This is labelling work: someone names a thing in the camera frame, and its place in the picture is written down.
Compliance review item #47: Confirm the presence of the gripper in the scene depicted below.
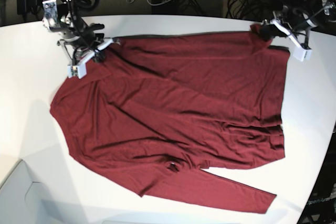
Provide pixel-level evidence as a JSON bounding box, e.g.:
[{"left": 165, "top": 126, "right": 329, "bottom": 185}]
[
  {"left": 57, "top": 18, "right": 106, "bottom": 63},
  {"left": 258, "top": 5, "right": 318, "bottom": 42}
]

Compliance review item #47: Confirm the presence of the dark red long-sleeve t-shirt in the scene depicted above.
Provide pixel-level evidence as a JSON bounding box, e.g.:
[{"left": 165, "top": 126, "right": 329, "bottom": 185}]
[{"left": 50, "top": 25, "right": 290, "bottom": 214}]

